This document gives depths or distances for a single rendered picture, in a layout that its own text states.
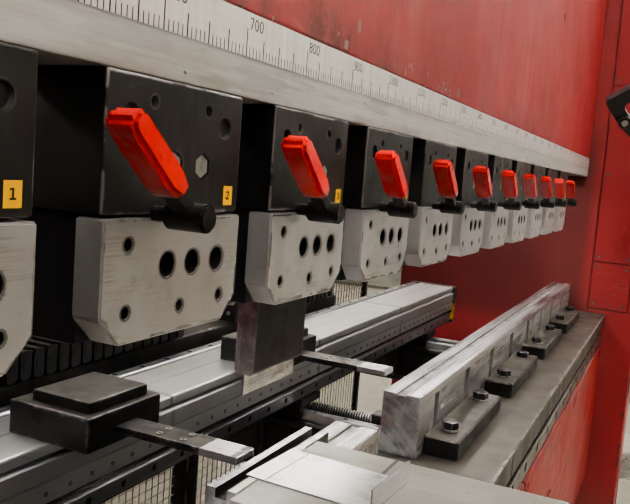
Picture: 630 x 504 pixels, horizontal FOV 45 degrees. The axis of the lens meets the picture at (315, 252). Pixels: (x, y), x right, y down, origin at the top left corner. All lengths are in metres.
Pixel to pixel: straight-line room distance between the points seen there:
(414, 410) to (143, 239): 0.75
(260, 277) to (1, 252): 0.28
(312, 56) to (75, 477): 0.52
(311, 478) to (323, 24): 0.42
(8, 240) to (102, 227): 0.07
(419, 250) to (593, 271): 1.86
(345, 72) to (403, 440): 0.62
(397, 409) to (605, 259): 1.74
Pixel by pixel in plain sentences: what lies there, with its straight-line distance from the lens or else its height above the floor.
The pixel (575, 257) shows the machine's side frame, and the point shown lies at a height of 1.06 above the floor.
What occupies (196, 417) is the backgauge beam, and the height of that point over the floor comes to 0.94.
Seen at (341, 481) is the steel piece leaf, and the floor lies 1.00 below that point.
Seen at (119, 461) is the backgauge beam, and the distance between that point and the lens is 0.97.
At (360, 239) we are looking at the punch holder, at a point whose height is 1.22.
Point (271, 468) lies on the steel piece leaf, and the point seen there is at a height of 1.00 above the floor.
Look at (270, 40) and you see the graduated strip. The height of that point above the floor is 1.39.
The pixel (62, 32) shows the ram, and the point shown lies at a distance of 0.44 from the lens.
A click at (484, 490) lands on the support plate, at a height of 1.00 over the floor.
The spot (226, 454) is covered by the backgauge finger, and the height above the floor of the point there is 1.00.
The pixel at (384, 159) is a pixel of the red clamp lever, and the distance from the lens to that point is 0.77.
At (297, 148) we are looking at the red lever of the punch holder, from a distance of 0.59.
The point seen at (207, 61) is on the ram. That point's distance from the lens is 0.54.
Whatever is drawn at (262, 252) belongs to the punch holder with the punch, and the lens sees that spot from 0.63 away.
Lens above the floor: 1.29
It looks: 6 degrees down
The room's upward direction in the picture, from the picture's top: 4 degrees clockwise
